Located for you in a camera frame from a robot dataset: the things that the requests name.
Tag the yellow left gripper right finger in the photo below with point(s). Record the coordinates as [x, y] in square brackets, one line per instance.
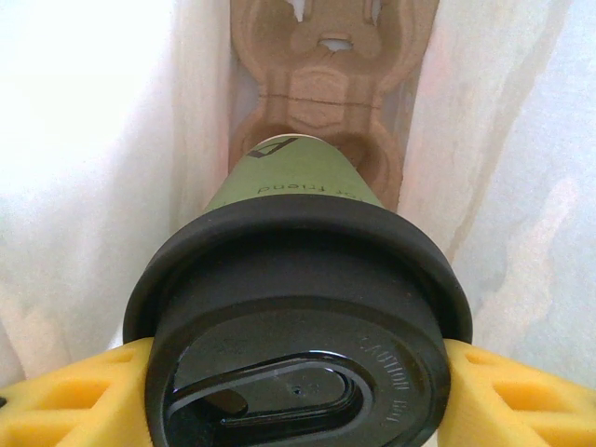
[470, 396]

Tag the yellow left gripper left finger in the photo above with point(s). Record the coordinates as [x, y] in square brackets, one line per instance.
[116, 386]

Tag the green coffee cup black lid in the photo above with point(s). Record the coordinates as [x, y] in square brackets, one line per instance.
[298, 302]

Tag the brown pulp cup carrier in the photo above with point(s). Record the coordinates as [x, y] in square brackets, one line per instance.
[321, 93]

